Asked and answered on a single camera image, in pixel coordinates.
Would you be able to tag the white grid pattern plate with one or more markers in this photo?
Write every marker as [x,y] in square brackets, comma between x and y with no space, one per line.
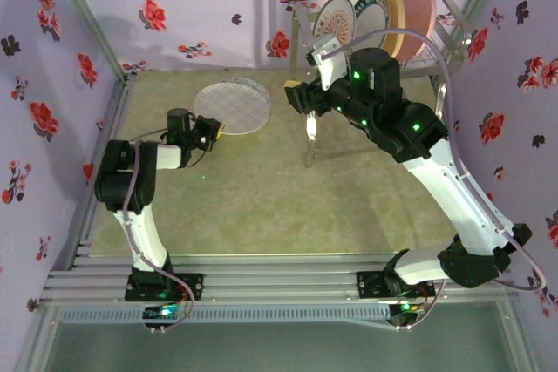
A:
[235,102]

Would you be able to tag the yellow plate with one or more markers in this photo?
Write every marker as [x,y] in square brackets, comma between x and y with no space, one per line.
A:
[394,19]

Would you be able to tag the pink plate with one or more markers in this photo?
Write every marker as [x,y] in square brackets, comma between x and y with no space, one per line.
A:
[416,15]

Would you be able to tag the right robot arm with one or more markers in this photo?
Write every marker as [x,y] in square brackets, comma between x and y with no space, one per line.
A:
[457,206]

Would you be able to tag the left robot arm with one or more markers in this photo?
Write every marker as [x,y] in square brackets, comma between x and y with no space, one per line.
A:
[139,232]

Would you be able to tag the metal dish rack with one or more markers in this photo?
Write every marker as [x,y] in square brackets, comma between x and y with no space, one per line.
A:
[310,150]

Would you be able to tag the white plate green lettered rim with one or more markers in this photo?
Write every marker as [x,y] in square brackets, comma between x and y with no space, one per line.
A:
[370,19]

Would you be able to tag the white plate orange sunburst pattern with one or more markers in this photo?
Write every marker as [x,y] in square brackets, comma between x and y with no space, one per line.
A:
[338,19]

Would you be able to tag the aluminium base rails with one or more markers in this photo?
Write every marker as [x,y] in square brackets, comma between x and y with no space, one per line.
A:
[279,278]

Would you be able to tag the controller board with green light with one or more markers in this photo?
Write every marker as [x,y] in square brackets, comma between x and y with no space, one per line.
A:
[163,312]
[405,306]

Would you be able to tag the aluminium side rail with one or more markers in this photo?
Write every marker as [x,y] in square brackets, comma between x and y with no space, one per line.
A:
[114,119]

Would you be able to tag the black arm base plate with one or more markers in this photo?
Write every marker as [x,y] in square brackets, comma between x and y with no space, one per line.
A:
[368,285]
[192,287]

